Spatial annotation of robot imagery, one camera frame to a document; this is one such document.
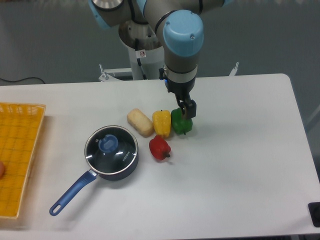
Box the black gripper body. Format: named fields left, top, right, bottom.
left=158, top=66, right=197, bottom=99

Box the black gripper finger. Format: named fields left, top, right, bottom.
left=183, top=96, right=197, bottom=119
left=175, top=94, right=186, bottom=113

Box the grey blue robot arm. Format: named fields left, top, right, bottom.
left=88, top=0, right=229, bottom=119

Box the glass lid with blue knob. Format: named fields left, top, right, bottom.
left=84, top=125, right=139, bottom=177

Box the green bell pepper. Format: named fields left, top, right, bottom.
left=171, top=108, right=193, bottom=135

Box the yellow bell pepper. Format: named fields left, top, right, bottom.
left=152, top=110, right=171, bottom=139

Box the beige bread loaf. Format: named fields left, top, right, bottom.
left=127, top=108, right=154, bottom=138

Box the red bell pepper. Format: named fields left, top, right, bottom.
left=149, top=135, right=171, bottom=161

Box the yellow woven basket tray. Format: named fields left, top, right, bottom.
left=0, top=102, right=46, bottom=219

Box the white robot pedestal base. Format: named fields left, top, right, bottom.
left=118, top=19, right=166, bottom=81

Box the white table frame bracket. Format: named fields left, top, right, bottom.
left=98, top=64, right=133, bottom=83

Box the blue saucepan with handle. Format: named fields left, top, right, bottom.
left=48, top=125, right=140, bottom=217

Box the black cable on floor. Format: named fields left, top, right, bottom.
left=0, top=76, right=46, bottom=85

